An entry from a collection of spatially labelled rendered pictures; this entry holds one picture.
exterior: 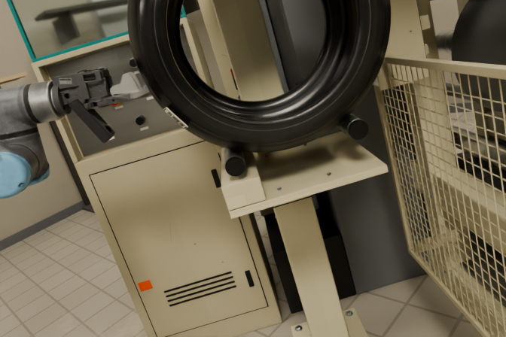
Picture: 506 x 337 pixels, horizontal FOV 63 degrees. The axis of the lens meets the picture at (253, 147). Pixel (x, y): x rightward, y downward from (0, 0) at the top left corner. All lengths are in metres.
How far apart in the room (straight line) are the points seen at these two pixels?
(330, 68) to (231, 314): 1.11
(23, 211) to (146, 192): 2.79
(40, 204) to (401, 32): 3.68
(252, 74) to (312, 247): 0.61
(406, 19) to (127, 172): 1.06
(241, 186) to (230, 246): 0.77
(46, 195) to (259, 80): 3.34
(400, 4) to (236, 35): 0.46
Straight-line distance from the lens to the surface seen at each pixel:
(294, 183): 0.98
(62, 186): 4.37
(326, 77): 1.15
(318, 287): 1.51
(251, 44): 1.23
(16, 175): 0.91
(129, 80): 0.97
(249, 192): 0.92
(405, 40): 1.27
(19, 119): 1.04
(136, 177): 1.58
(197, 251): 1.68
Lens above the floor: 1.16
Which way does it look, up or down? 15 degrees down
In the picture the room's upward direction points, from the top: 17 degrees counter-clockwise
